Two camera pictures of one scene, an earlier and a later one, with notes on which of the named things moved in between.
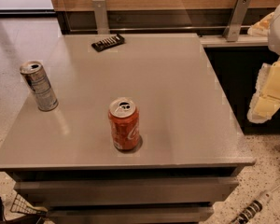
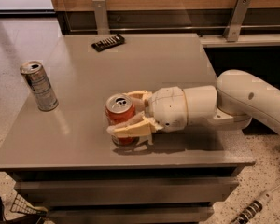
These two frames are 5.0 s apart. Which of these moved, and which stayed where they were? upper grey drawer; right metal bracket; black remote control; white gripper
Moved: white gripper
Stayed: upper grey drawer; black remote control; right metal bracket
